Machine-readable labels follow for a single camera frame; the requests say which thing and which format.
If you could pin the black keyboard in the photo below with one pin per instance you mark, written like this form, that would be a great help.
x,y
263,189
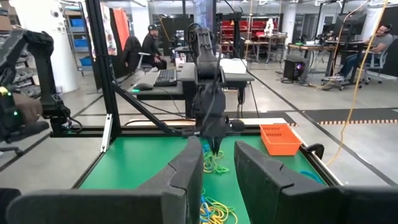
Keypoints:
x,y
165,77

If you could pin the black office chair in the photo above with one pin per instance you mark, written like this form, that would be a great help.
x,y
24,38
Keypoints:
x,y
132,53

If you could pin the person's hand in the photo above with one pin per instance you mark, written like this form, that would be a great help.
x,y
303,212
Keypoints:
x,y
28,107

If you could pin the black computer monitor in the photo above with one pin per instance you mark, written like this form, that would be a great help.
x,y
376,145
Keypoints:
x,y
351,25

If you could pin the black computer mouse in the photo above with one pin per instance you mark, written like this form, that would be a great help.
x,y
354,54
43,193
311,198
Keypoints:
x,y
143,86

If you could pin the orange hanging banner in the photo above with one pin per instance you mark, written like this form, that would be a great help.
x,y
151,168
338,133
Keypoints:
x,y
121,26

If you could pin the orange plastic basket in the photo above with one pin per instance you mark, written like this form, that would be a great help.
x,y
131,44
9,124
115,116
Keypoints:
x,y
280,140

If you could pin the green rubber band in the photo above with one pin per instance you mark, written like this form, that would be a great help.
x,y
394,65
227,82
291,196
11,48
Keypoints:
x,y
219,170

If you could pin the green table mat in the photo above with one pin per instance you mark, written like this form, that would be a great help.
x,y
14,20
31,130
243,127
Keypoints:
x,y
133,161

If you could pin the black striped floor mat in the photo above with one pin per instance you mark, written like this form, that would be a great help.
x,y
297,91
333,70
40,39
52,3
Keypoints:
x,y
264,114
342,114

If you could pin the left rubber band pile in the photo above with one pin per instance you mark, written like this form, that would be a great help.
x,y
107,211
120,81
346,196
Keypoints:
x,y
209,161

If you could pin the wooden top desk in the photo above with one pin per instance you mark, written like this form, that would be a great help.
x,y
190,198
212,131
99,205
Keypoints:
x,y
311,47

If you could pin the black computer tower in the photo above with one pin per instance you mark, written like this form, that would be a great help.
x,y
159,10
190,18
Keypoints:
x,y
293,70

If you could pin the grey office chair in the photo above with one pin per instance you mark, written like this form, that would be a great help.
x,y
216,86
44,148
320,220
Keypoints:
x,y
377,63

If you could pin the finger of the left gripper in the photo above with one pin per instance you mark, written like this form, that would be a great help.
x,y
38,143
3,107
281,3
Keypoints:
x,y
219,143
213,143

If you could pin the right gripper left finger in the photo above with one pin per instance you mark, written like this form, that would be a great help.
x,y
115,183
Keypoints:
x,y
174,199

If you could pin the white robot figure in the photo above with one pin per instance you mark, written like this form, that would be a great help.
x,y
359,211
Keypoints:
x,y
269,26

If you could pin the red bin shelf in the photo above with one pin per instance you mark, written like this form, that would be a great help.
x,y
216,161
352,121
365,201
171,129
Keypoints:
x,y
255,26

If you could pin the floral patterned banner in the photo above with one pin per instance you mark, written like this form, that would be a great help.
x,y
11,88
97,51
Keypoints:
x,y
108,31

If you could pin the light wooden table board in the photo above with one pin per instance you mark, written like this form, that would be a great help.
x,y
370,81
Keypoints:
x,y
264,120

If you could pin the person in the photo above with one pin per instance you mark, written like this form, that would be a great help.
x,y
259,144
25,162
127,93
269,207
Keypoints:
x,y
150,46
377,43

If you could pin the grey desk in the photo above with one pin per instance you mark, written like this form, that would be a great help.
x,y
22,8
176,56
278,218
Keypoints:
x,y
155,91

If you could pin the blue rubber band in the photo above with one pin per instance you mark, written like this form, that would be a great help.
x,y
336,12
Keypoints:
x,y
206,148
203,209
311,176

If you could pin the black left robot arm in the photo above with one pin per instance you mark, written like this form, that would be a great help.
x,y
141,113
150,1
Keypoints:
x,y
206,62

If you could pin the black aluminium table frame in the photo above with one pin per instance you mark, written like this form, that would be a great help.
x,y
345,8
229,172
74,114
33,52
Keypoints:
x,y
105,77

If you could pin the shelf with blue bins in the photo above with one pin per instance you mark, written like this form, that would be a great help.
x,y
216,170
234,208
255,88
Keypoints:
x,y
77,42

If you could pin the white paper stack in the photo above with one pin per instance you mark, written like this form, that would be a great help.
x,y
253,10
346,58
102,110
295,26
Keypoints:
x,y
233,66

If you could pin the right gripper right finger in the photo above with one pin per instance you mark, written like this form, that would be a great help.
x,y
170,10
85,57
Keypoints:
x,y
280,199

